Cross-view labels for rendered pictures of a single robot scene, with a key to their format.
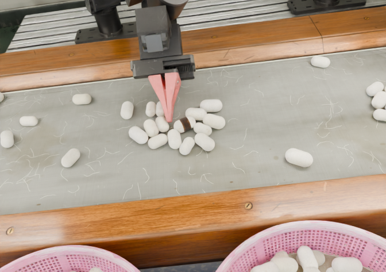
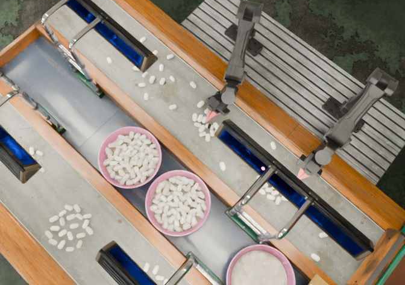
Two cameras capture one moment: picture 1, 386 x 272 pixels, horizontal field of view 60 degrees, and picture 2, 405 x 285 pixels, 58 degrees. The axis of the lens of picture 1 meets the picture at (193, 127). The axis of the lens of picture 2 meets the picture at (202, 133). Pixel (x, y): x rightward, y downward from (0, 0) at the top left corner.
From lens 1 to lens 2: 1.17 m
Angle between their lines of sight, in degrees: 32
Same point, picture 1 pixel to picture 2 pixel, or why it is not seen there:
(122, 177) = (179, 126)
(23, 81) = (183, 56)
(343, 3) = not seen: hidden behind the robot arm
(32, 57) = (194, 46)
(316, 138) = (235, 165)
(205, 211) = (185, 156)
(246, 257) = (184, 173)
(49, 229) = (152, 126)
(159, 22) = (214, 105)
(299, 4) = (329, 105)
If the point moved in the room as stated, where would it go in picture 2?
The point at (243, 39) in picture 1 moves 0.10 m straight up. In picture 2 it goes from (263, 111) to (267, 103)
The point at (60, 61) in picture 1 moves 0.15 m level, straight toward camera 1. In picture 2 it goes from (200, 59) to (190, 87)
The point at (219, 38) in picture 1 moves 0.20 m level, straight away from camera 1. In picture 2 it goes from (257, 102) to (288, 75)
